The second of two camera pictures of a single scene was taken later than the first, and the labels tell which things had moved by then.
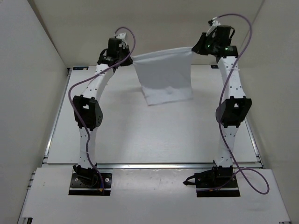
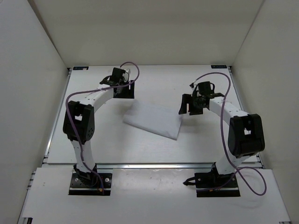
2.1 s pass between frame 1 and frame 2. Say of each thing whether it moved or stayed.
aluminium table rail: stayed
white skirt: moved
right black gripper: moved
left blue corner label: stayed
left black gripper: moved
